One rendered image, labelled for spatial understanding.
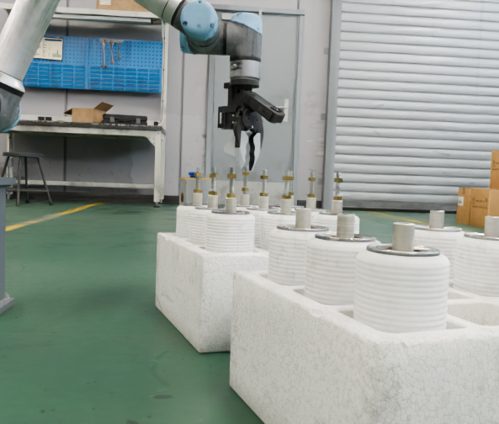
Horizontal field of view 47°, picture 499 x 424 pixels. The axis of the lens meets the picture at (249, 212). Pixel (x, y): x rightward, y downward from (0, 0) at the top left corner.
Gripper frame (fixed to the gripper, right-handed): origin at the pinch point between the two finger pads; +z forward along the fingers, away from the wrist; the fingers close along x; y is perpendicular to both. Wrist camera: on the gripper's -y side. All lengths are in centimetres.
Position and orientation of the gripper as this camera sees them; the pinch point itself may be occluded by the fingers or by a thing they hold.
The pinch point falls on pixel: (247, 165)
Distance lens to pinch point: 136.9
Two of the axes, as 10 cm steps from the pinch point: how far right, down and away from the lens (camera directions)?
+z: -0.4, 10.0, 0.6
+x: -6.3, 0.2, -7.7
